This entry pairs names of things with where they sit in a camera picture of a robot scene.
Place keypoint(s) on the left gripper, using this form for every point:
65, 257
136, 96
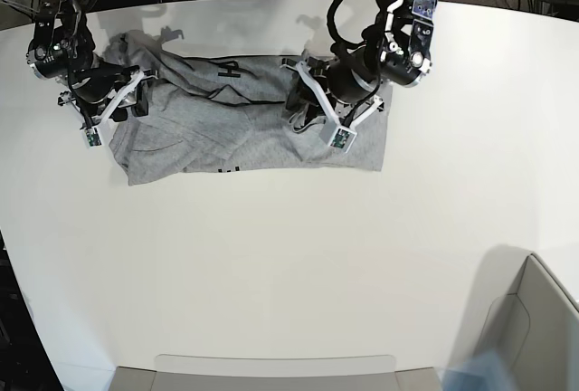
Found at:
343, 88

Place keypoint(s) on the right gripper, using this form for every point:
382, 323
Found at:
91, 91

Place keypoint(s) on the grey T-shirt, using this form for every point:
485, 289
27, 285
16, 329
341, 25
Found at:
223, 114

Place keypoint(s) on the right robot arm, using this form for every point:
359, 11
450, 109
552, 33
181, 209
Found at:
63, 49

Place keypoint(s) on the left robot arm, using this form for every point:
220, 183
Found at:
397, 45

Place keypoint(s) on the grey tray at bottom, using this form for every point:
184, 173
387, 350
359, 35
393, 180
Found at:
173, 372

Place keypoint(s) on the grey box at right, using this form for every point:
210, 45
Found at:
535, 330

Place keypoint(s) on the blue blurred object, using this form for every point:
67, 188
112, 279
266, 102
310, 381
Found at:
484, 372

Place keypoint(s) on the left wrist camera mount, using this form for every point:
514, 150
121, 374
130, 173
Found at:
335, 132

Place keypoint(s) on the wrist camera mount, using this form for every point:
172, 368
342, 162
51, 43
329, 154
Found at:
124, 83
335, 132

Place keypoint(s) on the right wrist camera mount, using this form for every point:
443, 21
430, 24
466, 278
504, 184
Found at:
124, 83

